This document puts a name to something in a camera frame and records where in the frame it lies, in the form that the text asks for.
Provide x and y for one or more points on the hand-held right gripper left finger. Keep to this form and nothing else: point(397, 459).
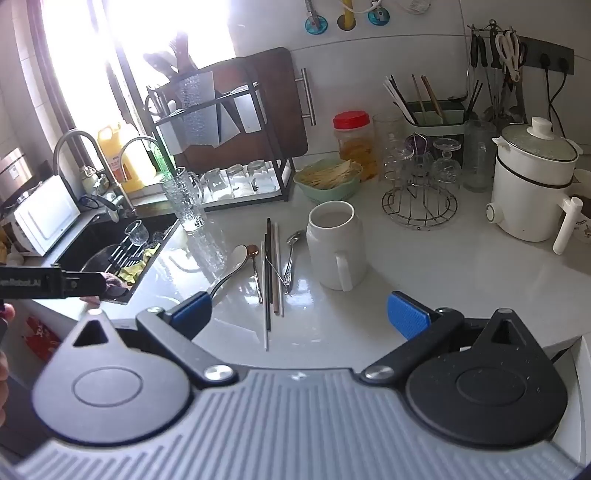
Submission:
point(196, 310)

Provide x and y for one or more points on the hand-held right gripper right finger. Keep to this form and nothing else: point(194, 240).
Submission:
point(408, 316)

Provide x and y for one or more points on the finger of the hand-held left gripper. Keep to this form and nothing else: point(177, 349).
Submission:
point(85, 283)

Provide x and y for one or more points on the white ceramic spoon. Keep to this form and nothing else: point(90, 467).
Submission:
point(233, 267)

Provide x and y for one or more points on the copper spoon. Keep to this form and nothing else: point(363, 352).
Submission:
point(252, 251)

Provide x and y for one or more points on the tan chopstick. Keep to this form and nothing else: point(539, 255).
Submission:
point(279, 277)

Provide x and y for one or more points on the white ceramic mug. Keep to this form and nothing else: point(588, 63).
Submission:
point(330, 258)

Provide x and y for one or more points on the silver spoon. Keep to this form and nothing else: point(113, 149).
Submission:
point(294, 237)

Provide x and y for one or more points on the person's left forearm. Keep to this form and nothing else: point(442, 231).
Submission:
point(3, 387)

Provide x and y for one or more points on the row of hanging kitchen utensils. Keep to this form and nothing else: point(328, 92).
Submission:
point(482, 55)

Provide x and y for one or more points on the person's left hand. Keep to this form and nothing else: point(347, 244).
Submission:
point(6, 313)

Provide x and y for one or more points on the pink fuzzy cloth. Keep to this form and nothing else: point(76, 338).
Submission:
point(114, 282)

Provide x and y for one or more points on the black sink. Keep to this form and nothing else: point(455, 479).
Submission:
point(92, 251)

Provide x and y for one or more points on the yellow cloth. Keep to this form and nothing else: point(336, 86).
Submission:
point(134, 270)

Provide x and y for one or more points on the red packet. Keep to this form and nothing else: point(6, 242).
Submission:
point(42, 339)

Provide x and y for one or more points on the white box appliance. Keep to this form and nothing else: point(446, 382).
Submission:
point(46, 217)

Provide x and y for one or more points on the small footed glass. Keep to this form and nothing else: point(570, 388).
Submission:
point(136, 233)

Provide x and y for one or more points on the small white bottle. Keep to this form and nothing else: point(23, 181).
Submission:
point(90, 180)

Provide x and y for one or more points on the textured glass mug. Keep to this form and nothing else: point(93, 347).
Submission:
point(182, 203)

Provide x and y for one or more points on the grey metal canister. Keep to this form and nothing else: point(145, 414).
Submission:
point(11, 170)

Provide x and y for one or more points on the yellow oil bottle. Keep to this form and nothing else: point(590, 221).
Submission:
point(115, 152)

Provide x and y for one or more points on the upside-down drinking glasses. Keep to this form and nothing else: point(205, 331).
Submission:
point(272, 194)

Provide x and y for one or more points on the green bottle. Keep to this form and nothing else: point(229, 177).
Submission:
point(160, 159)

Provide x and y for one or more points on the tall steel faucet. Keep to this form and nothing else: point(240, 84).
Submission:
point(69, 137)

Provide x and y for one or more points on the green plastic basket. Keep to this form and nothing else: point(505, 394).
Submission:
point(323, 194)

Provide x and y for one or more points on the black dish rack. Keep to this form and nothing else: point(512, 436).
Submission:
point(289, 184)

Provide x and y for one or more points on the clear patterned glass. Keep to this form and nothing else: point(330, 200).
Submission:
point(397, 159)

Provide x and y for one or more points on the stemmed crystal glass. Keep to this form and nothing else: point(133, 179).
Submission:
point(446, 161)

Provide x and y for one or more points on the dried noodles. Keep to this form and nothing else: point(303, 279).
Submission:
point(330, 174)

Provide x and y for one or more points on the white electric pot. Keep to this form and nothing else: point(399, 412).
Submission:
point(521, 198)

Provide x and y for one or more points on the purple cup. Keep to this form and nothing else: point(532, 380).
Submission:
point(419, 144)

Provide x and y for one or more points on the tall glass jug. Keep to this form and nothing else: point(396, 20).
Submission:
point(478, 157)

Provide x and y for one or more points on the white plastic caddy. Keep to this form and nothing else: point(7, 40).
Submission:
point(180, 134)

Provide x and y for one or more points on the red-lidded plastic jar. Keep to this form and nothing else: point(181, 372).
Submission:
point(353, 147)

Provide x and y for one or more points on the tall clear glass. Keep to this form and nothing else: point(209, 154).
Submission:
point(390, 134)

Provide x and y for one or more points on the brown cutting board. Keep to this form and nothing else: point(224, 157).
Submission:
point(277, 115)

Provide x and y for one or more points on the speckled pot lid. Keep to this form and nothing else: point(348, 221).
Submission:
point(538, 143)

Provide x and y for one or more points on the bundle of chopsticks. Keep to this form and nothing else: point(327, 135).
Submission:
point(434, 99)

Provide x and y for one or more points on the dark cooking spatulas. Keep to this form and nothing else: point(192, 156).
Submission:
point(178, 50)

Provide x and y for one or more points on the blue suction hook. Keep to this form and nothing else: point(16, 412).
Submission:
point(316, 24)
point(379, 16)

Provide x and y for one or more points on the yellow suction hook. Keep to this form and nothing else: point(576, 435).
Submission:
point(346, 21)

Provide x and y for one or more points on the dark wall outlet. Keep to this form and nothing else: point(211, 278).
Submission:
point(535, 48)

